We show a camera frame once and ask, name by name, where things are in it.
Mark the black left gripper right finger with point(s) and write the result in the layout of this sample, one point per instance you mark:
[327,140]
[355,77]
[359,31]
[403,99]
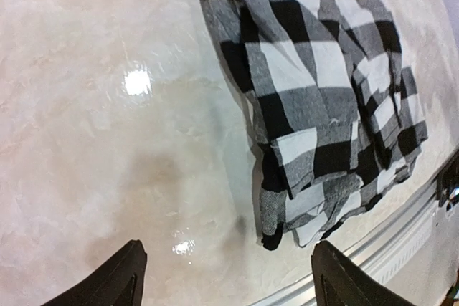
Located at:
[338,281]

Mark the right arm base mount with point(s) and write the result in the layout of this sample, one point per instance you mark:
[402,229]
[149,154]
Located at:
[445,182]

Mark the front aluminium rail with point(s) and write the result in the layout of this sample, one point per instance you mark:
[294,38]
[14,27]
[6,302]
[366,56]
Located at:
[414,252]

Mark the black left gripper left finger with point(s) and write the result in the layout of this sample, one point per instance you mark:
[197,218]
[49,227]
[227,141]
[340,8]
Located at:
[118,281]

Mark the black white checked shirt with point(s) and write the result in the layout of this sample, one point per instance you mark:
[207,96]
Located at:
[336,114]

